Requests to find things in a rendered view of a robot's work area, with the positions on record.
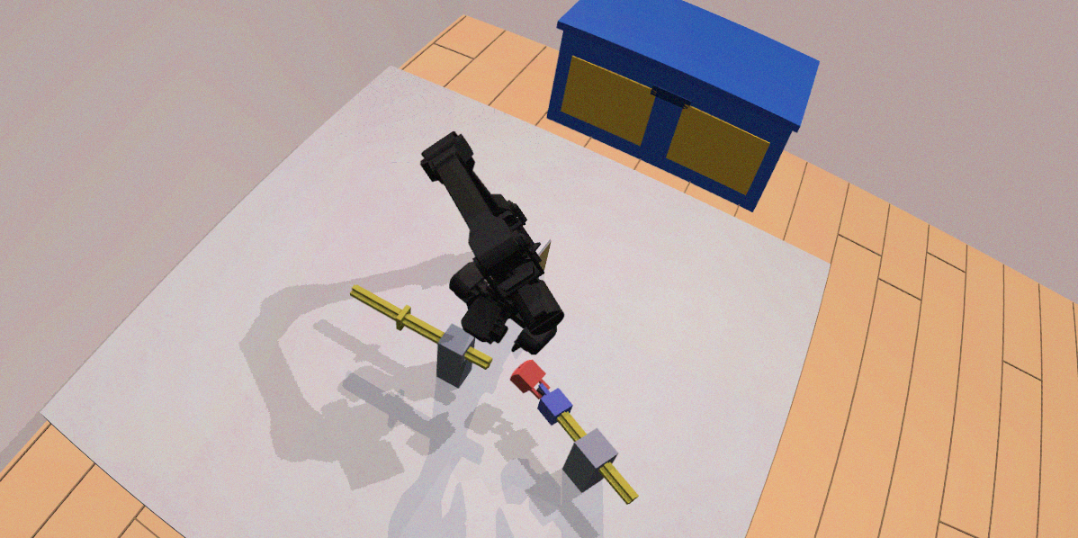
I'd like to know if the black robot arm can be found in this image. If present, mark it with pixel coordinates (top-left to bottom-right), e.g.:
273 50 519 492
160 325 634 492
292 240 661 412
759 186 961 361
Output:
420 132 565 344

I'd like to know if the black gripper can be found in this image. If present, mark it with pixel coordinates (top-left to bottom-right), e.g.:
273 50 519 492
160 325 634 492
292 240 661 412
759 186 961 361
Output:
450 262 557 354

